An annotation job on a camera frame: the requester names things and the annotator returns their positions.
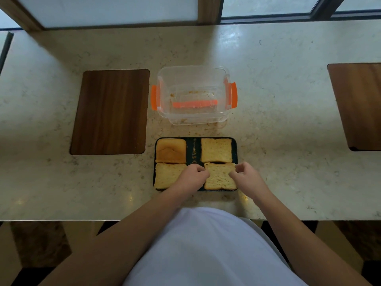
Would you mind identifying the person's white shirt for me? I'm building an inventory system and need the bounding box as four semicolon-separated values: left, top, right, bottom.
123;207;309;286

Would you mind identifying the wooden window post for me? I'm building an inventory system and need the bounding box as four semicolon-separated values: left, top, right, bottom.
198;0;223;25
0;0;44;32

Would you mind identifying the clear container with orange clips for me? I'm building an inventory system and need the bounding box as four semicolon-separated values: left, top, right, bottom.
150;66;238;126

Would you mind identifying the domed toasted bread slice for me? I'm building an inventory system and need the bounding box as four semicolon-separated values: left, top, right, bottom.
155;138;187;164

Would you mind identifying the black rectangular tray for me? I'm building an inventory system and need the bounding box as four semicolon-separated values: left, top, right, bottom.
153;137;239;192

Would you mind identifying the dark wooden placemat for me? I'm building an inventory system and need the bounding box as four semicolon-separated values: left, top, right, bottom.
69;69;150;155
327;63;381;152

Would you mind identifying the person's left forearm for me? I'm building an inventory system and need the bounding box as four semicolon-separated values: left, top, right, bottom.
39;187;191;286

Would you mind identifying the person's right forearm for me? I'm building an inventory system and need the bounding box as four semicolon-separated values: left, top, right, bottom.
253;190;372;286

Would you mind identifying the person's right hand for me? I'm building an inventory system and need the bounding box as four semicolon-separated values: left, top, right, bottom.
229;161;270;202

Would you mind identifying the dark metal window frame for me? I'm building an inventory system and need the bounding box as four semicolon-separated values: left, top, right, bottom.
220;0;381;25

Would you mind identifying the person's left hand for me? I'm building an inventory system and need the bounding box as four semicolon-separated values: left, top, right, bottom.
172;164;211;197

